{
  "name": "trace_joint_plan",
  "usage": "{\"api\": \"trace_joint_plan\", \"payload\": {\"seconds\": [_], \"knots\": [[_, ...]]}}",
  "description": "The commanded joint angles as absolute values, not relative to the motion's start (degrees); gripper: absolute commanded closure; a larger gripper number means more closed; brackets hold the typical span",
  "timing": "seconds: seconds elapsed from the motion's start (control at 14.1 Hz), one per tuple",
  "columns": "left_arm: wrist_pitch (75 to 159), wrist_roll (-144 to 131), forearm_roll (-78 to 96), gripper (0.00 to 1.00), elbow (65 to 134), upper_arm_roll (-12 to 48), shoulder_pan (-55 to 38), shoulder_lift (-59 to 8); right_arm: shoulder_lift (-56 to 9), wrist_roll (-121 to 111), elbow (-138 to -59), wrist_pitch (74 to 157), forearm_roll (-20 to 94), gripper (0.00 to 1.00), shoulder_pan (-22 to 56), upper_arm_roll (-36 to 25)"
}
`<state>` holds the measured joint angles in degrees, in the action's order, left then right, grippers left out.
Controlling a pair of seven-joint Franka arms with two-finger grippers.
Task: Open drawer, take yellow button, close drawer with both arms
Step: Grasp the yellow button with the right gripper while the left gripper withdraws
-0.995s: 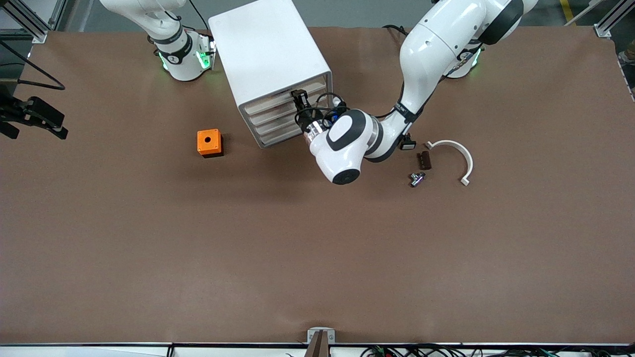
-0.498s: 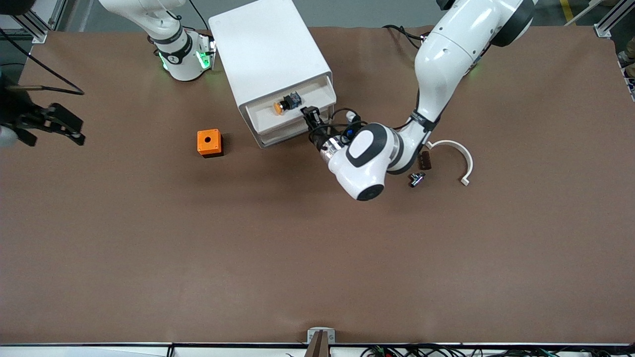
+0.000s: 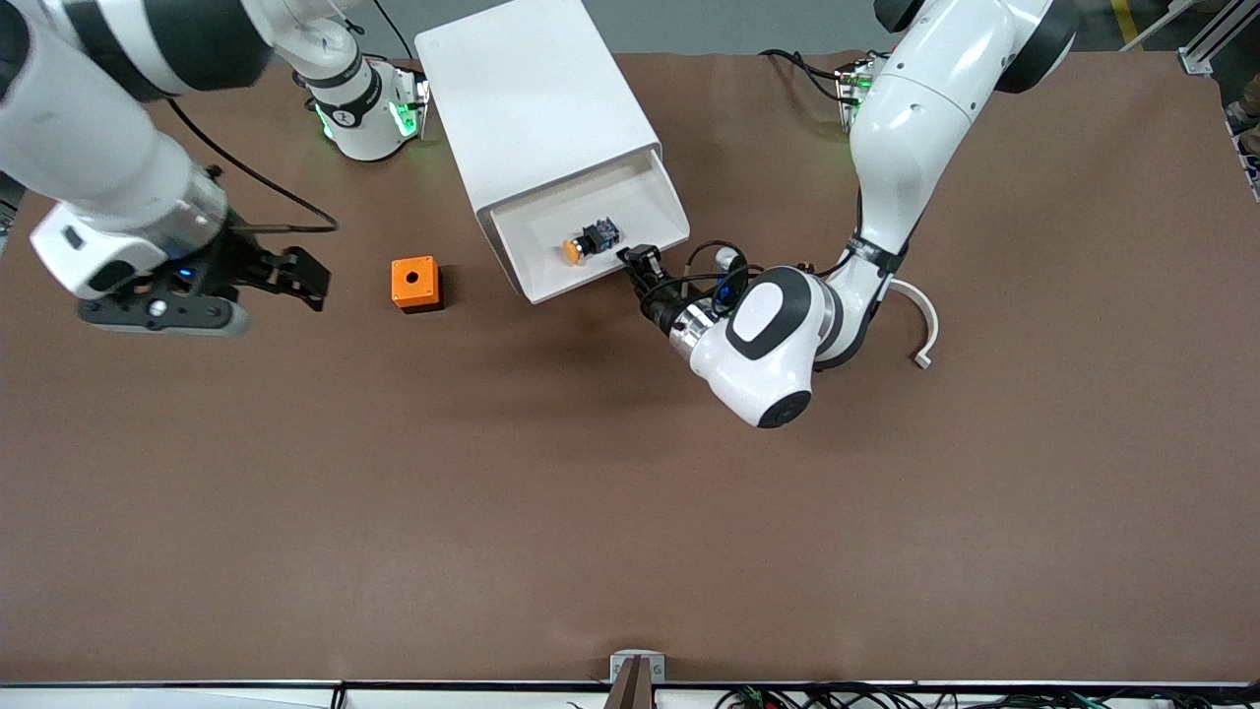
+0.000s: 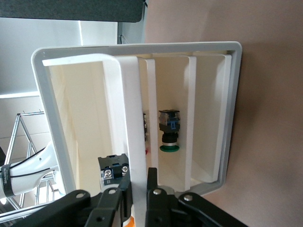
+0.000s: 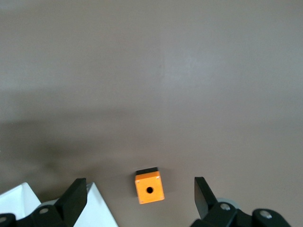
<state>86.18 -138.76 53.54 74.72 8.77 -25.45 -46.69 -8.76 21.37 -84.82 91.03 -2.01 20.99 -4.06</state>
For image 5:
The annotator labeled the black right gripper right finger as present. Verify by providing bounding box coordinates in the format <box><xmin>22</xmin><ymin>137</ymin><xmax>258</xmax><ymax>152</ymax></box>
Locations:
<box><xmin>190</xmin><ymin>176</ymin><xmax>290</xmax><ymax>227</ymax></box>

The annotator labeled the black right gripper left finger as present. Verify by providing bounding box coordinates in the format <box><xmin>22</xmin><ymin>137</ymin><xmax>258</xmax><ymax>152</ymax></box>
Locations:
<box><xmin>0</xmin><ymin>178</ymin><xmax>88</xmax><ymax>227</ymax></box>

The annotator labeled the orange button enclosure box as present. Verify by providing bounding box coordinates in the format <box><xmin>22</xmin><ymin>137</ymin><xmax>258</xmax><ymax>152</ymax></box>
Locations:
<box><xmin>134</xmin><ymin>166</ymin><xmax>165</xmax><ymax>205</ymax></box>

